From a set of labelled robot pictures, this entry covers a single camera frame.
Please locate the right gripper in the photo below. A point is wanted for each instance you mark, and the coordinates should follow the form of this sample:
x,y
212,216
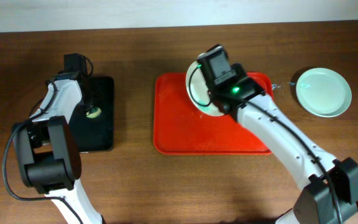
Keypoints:
x,y
204,59

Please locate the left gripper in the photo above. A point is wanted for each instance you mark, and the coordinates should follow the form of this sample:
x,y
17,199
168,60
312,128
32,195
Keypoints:
x,y
89,101

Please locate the mint green plate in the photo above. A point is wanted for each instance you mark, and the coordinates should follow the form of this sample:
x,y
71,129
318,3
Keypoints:
x,y
323,92

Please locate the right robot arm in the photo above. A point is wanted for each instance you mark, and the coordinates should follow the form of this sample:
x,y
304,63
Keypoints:
x,y
329,187

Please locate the green yellow sponge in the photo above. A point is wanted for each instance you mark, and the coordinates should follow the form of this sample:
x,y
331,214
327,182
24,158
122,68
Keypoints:
x,y
93,112

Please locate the red plastic tray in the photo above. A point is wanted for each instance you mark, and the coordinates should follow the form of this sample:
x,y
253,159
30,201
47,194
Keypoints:
x,y
181,129

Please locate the white plate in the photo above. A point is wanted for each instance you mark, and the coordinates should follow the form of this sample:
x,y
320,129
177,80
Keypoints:
x,y
198,92

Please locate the black plastic tray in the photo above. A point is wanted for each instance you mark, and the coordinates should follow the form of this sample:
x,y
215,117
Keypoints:
x,y
92,135

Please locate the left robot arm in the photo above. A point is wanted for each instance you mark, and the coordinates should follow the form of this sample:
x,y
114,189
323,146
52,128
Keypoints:
x,y
47,154

